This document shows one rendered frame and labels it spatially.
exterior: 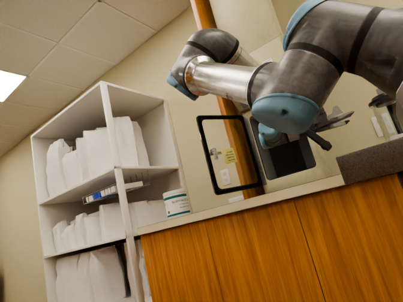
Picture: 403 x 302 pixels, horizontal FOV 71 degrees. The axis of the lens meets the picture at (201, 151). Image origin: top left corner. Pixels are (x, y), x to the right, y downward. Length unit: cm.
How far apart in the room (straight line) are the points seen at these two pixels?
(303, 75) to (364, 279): 82
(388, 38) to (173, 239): 129
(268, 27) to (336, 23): 111
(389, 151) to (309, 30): 28
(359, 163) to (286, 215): 81
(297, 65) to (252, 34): 117
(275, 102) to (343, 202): 68
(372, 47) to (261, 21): 120
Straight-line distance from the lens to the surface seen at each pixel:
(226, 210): 129
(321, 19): 60
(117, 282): 230
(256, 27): 172
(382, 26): 57
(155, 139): 260
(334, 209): 116
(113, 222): 211
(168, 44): 272
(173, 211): 157
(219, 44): 92
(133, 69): 300
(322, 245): 119
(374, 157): 42
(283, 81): 55
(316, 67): 56
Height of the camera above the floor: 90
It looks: 13 degrees up
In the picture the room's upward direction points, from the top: 14 degrees counter-clockwise
